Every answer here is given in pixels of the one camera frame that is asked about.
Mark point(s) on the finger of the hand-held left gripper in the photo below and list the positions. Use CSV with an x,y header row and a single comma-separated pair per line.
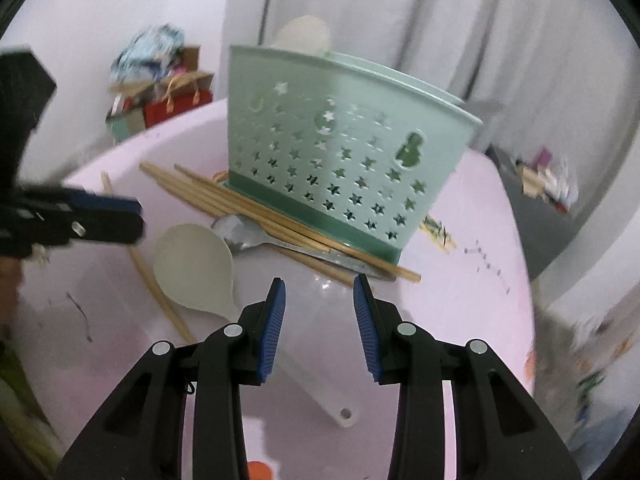
x,y
105,203
100,227

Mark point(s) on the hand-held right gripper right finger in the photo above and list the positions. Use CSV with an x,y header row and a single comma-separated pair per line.
x,y
367,335

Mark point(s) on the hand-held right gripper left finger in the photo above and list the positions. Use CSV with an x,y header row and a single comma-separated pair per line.
x,y
270,340

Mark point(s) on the beige rice spoon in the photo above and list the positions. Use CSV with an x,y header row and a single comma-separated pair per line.
x,y
192,265

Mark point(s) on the small metal spoon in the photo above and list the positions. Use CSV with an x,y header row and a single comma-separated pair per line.
x,y
237,232

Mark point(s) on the green plastic utensil holder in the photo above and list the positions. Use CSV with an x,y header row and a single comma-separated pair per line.
x,y
300,82

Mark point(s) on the translucent white rice paddle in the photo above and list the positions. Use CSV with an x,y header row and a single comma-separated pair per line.
x,y
305,35

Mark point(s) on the green gift bag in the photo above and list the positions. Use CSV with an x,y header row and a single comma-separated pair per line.
x,y
125,127

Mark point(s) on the pink printed tablecloth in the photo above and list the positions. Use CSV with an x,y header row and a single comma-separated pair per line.
x,y
450,310

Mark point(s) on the red gift bag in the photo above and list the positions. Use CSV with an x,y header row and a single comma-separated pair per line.
x,y
170,110

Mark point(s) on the floral cloth pile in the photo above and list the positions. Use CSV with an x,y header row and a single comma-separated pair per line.
x,y
145,50

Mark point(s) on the cardboard box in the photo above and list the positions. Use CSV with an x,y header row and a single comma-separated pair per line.
x,y
187,57

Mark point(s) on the grey cabinet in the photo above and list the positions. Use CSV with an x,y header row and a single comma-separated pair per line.
x,y
540,240

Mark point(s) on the cardboard scraps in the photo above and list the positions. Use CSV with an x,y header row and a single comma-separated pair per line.
x,y
532,180

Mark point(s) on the purple box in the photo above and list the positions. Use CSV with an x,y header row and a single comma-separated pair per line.
x,y
541,156

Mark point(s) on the white curtain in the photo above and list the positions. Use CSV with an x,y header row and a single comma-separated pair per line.
x,y
450,20

